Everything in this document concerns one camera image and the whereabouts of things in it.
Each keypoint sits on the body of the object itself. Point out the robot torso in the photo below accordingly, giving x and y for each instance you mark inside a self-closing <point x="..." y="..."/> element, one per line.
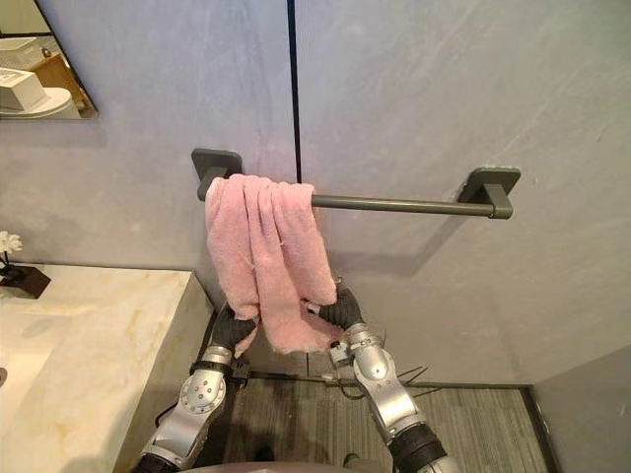
<point x="276" y="467"/>

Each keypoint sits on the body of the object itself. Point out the grey towel bar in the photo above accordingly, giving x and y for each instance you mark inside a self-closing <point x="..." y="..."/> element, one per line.
<point x="394" y="203"/>

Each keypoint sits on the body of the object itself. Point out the wall mirror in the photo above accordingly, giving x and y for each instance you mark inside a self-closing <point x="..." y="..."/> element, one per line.
<point x="42" y="64"/>

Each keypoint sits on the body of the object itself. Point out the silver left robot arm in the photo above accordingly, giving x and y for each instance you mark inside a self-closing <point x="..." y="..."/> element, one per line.
<point x="189" y="404"/>

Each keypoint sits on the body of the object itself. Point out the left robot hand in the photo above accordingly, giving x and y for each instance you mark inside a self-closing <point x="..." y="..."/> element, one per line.
<point x="231" y="331"/>

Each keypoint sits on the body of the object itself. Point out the marble wash counter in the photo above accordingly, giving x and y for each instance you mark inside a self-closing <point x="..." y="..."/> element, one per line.
<point x="84" y="364"/>

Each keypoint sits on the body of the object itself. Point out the pink towel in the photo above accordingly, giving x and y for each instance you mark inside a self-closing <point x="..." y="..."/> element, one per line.
<point x="270" y="261"/>

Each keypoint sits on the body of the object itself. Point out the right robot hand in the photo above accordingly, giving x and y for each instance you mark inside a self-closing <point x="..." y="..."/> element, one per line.
<point x="343" y="310"/>

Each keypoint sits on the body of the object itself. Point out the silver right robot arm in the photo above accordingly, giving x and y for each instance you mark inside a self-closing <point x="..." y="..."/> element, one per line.
<point x="389" y="394"/>

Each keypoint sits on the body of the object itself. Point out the white flower decoration black base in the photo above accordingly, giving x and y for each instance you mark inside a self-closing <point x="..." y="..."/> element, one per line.
<point x="15" y="268"/>

